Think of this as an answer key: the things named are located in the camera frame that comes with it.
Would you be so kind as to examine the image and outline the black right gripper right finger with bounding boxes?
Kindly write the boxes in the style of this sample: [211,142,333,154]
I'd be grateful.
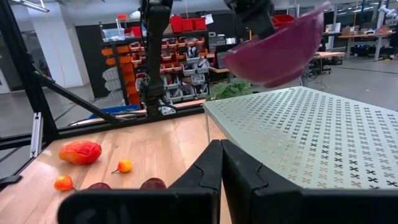
[221,139,398,224]

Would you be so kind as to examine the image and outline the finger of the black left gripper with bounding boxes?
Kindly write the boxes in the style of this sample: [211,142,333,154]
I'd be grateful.
[241,13,277,40]

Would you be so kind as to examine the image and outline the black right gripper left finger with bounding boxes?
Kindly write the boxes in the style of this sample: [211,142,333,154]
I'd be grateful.
[57,139,223,224]

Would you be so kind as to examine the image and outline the purple colander bowl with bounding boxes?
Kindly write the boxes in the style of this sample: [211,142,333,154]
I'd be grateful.
[222,1,331,88]

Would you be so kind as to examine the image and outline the dark red pomegranate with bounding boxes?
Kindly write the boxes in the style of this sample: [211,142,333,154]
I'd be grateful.
[139,177,167,190]
[86,182,112,190]

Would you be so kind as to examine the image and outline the small orange yellow pear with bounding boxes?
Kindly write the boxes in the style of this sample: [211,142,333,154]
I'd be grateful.
[53,175,77,192]
[111,158,134,174]

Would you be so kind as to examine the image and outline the red orange mango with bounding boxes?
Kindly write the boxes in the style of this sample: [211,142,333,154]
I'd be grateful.
[58,140,103,166]

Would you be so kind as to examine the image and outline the red bin shelving unit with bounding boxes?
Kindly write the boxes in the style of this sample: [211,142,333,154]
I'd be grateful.
[272,14,295,30]

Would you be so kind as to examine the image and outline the green potted plant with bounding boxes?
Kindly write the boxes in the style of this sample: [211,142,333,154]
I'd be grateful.
[205,77,253,101]

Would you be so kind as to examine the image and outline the parts rack with small bins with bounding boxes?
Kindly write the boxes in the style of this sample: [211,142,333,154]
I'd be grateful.
[99,14,212,106]

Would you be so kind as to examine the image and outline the pale green perforated shelf riser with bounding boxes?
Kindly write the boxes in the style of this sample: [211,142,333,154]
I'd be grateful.
[203,86,398,190]

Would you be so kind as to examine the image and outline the blue plastic bin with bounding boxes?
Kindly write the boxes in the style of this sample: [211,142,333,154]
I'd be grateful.
[89,104,141,119]

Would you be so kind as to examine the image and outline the clear plastic box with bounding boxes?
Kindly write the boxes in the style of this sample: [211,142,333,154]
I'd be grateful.
[102,27,126,43]

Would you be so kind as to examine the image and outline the silver frame bracket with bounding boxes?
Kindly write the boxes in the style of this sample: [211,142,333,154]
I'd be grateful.
[30,112,44,159]

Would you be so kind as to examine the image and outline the black aluminium table frame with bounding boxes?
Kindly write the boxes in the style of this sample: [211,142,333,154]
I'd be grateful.
[0,0,206,190]

